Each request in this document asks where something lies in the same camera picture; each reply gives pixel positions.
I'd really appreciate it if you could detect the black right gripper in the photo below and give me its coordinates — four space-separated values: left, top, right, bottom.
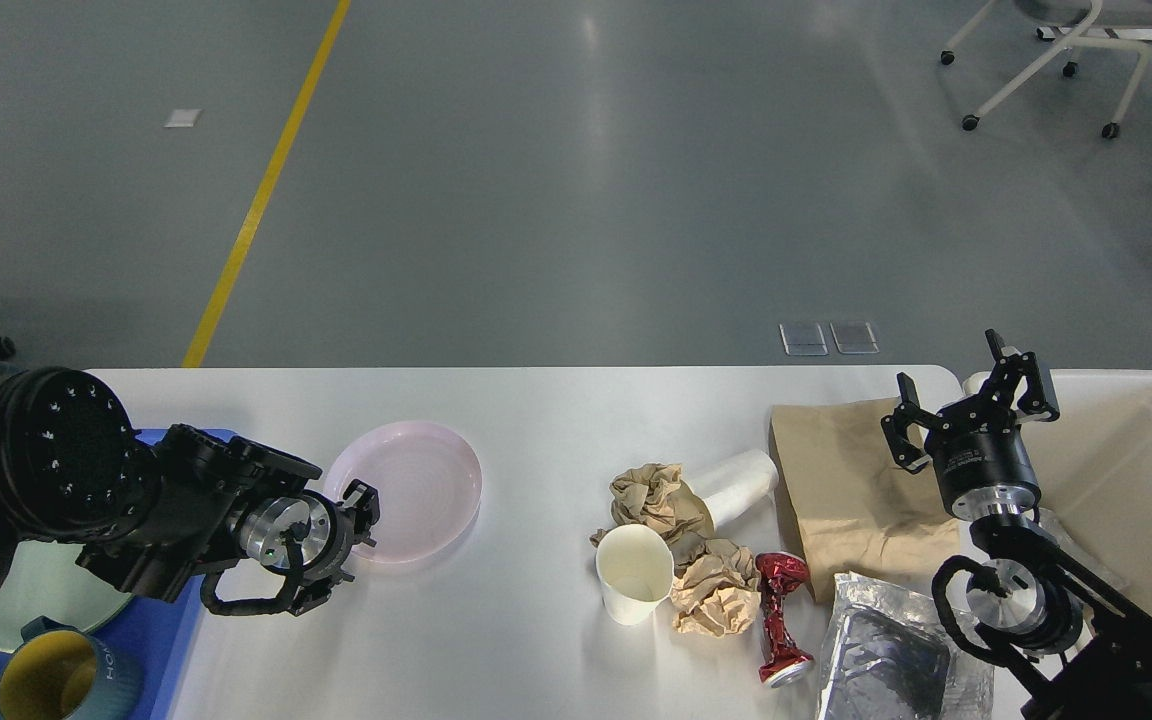
881 328 1060 521

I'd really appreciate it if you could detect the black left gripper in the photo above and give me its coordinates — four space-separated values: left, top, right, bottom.
236 479 381 616

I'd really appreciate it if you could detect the pink plate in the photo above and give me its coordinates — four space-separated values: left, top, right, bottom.
323 420 483 564

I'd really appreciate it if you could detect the teal mug yellow inside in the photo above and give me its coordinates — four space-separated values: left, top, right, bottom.
0 616 145 719

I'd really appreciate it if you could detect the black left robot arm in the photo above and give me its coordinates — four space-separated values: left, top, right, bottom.
0 366 381 617

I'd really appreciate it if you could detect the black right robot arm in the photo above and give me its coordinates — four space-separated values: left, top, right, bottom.
879 329 1152 719

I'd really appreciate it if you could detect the brown paper bag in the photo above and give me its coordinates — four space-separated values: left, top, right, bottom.
771 397 960 605

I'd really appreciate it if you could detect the beige plastic bin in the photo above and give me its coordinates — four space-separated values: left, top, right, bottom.
962 370 1152 691

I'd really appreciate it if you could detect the blue plastic tray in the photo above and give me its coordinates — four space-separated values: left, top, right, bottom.
0 429 237 720

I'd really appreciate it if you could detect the crushed red can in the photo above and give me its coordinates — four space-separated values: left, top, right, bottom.
755 552 814 688

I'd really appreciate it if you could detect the lying white paper cup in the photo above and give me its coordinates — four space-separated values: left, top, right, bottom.
682 448 780 536

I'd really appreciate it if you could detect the silver foil bag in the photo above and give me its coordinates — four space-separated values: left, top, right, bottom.
814 571 995 719

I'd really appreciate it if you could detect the light green plate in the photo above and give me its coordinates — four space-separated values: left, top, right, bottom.
0 541 132 653

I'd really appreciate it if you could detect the upright white paper cup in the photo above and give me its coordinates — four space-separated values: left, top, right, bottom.
594 524 675 626

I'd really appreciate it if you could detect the light crumpled brown paper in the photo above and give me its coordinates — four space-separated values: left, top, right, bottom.
669 538 761 638

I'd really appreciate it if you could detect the dark crumpled brown paper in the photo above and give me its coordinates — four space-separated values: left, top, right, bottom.
609 462 717 573

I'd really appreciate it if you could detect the white rolling chair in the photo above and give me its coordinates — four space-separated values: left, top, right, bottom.
958 1 1152 141

